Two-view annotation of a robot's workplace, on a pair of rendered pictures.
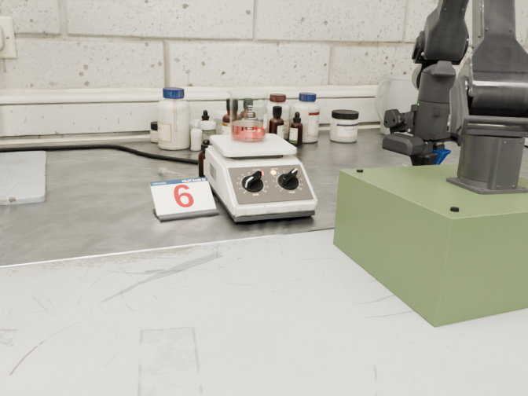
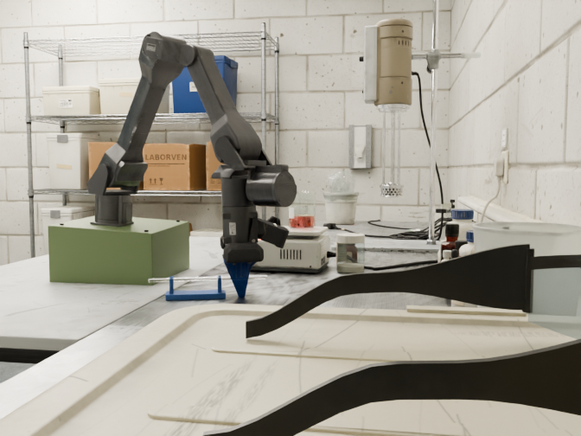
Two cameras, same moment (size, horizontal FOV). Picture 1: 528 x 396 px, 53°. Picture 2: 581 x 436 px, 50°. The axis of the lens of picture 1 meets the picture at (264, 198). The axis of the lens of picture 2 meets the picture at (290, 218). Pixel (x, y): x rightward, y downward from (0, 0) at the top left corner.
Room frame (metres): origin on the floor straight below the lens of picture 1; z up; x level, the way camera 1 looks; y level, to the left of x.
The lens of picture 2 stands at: (1.54, -1.14, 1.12)
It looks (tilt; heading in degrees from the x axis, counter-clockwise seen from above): 5 degrees down; 121
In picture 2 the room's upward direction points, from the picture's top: straight up
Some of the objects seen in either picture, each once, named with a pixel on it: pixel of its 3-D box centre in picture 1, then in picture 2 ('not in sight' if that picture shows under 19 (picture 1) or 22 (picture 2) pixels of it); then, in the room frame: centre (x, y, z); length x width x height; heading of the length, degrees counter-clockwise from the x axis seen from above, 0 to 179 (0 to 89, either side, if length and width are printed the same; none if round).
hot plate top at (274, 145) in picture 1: (251, 144); (296, 230); (0.85, 0.02, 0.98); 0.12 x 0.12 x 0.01; 18
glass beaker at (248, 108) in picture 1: (247, 117); (302, 210); (0.86, 0.03, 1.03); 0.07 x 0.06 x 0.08; 113
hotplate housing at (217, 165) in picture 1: (255, 174); (285, 250); (0.82, 0.02, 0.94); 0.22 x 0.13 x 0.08; 18
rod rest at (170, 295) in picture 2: not in sight; (195, 287); (0.86, -0.33, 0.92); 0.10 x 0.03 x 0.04; 40
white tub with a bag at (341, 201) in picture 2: not in sight; (341, 196); (0.42, 1.08, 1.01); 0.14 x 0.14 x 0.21
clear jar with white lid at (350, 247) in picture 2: not in sight; (350, 253); (0.97, 0.04, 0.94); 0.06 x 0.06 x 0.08
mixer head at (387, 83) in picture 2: not in sight; (386, 67); (0.86, 0.48, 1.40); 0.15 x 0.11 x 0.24; 22
